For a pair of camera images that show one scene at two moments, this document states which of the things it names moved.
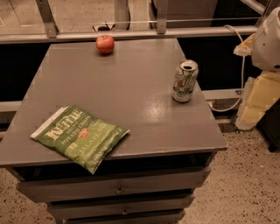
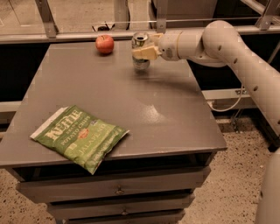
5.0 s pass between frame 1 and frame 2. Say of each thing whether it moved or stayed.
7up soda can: moved
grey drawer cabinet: stayed
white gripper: moved
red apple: stayed
